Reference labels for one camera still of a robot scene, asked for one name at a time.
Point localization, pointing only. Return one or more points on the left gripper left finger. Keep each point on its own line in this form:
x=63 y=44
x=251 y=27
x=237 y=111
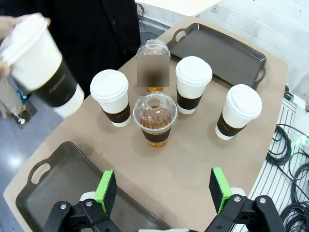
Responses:
x=106 y=191

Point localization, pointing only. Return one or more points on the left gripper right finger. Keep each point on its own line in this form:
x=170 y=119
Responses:
x=218 y=188

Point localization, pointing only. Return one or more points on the white paper cup brown sleeve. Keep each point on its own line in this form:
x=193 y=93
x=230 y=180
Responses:
x=193 y=83
x=109 y=96
x=41 y=62
x=239 y=110

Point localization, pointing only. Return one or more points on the clear iced tea cup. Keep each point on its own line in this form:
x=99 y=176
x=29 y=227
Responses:
x=154 y=120
x=153 y=48

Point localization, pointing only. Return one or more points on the dark brown serving tray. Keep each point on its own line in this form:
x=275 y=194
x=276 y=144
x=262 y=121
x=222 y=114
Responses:
x=60 y=183
x=217 y=53

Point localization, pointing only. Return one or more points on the person's right hand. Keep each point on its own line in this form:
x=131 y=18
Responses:
x=8 y=20

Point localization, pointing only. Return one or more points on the white slotted metal platform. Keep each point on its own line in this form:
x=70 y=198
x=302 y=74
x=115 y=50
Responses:
x=268 y=181

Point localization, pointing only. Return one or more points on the white device green light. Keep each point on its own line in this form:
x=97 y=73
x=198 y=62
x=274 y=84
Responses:
x=303 y=125

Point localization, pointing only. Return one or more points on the person in black sweater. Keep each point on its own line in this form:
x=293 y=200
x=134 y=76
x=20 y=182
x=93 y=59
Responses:
x=96 y=36

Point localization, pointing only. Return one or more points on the white side table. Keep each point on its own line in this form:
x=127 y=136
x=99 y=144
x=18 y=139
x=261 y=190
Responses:
x=173 y=6

